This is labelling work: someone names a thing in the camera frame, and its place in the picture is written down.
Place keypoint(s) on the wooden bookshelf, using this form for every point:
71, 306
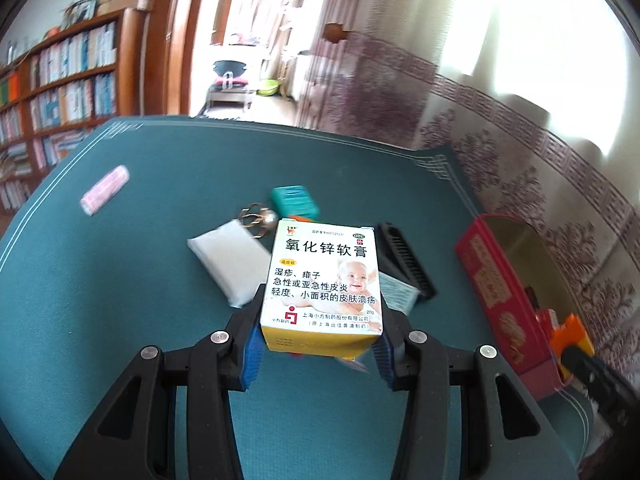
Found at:
60, 90

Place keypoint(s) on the black wok on stand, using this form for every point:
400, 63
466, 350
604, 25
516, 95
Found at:
229, 75

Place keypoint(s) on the patterned curtain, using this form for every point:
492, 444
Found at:
539, 99

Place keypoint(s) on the red long toy brick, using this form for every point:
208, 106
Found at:
547, 320

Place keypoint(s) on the metal keyring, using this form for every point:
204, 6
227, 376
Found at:
258, 219

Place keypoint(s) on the yellow white medicine box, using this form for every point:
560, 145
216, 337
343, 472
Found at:
323, 294

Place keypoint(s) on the light blue printed box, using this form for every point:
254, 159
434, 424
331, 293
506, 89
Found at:
397, 294

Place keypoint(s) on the orange yellow toy brick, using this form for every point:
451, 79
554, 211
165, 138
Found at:
563, 335

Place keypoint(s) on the teal dental floss box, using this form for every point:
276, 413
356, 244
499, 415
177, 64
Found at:
294, 201

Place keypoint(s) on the white tissue pack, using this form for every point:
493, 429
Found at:
236, 261

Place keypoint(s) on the red pink tin box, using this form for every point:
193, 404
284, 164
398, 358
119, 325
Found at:
514, 275

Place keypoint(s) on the black comb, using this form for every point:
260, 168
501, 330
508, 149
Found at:
397, 259

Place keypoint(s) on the pink white roll pack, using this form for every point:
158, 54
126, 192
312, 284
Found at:
104, 190

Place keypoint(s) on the wooden door frame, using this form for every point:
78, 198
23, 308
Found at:
170, 39

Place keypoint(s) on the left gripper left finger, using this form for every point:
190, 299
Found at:
131, 433

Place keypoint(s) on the orange green toy brick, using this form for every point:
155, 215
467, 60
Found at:
300, 218

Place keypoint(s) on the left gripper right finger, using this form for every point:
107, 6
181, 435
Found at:
504, 433

